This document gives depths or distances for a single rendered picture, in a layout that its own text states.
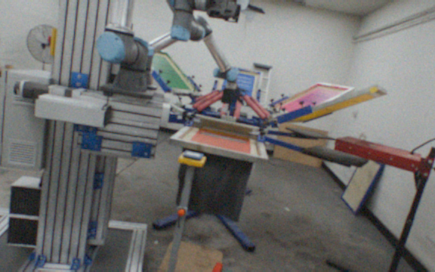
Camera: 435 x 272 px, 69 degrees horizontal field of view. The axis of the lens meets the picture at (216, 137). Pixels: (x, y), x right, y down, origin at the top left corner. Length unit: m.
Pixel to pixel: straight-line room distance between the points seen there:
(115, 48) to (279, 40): 5.45
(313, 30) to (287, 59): 0.71
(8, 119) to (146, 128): 0.66
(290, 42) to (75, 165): 5.43
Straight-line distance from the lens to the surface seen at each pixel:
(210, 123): 2.43
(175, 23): 1.27
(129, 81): 1.47
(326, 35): 6.77
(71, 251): 2.01
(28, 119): 1.76
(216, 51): 2.16
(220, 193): 2.04
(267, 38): 6.59
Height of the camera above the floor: 1.40
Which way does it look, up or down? 11 degrees down
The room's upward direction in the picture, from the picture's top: 12 degrees clockwise
